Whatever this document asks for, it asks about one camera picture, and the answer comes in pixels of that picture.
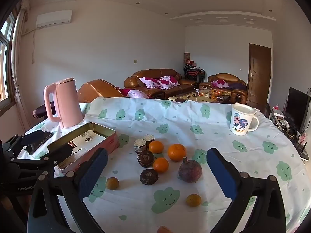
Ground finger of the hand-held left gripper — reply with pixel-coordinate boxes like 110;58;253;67
17;160;59;175
15;143;73;165

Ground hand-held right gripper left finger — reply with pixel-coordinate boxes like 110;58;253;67
27;148;108;233

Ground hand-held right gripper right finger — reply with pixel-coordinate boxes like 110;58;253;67
206;148;287;233

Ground small dull orange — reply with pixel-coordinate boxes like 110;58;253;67
186;194;202;207
106;177;120;190

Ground dark red pomegranate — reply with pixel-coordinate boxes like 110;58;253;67
178;157;203;183

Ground pink metal tin box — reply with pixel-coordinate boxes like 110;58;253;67
47;122;120;177

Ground dark brown round snack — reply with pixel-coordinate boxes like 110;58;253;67
137;150;154;168
139;169;159;185

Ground black smartphone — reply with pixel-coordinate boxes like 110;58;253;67
24;131;54;155
21;130;45;146

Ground dark round stool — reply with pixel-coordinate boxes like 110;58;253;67
33;104;55;120

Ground pink electric kettle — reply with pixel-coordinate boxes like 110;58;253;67
43;77;84;129

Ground white cartoon print mug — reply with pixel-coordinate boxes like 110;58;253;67
230;103;259;136

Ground brown leather armchair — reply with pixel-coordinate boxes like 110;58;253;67
77;79;124;103
199;73;248;103

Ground television stand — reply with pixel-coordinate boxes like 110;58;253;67
266;103;311;162

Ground green cloud print tablecloth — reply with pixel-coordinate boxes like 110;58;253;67
18;97;311;233

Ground beige curtain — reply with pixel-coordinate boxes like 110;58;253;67
11;2;32;131

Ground coffee table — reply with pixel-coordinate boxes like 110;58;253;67
168;89;231;105

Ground pink floral blanket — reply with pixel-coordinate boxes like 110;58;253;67
128;89;149;99

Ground dark purple blanket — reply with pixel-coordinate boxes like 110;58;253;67
227;83;247;91

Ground black television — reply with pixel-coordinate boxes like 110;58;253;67
284;87;311;134

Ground window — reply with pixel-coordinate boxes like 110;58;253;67
0;12;16;110

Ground stacked dark chairs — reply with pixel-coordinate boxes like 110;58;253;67
183;64;206;83

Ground brown wooden door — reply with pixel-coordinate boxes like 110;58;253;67
247;43;272;102

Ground brown leather sofa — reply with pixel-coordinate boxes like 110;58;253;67
124;69;198;98

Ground white air conditioner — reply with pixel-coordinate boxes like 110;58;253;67
35;10;73;29

